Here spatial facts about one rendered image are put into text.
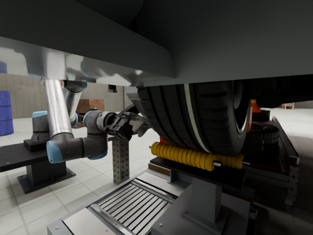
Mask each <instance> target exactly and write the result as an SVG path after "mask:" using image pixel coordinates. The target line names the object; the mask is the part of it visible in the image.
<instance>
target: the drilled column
mask: <svg viewBox="0 0 313 235"><path fill-rule="evenodd" d="M112 159H113V183H115V184H117V185H120V184H121V183H123V182H125V181H127V180H128V179H129V141H125V140H121V139H117V140H113V141H112Z"/></svg>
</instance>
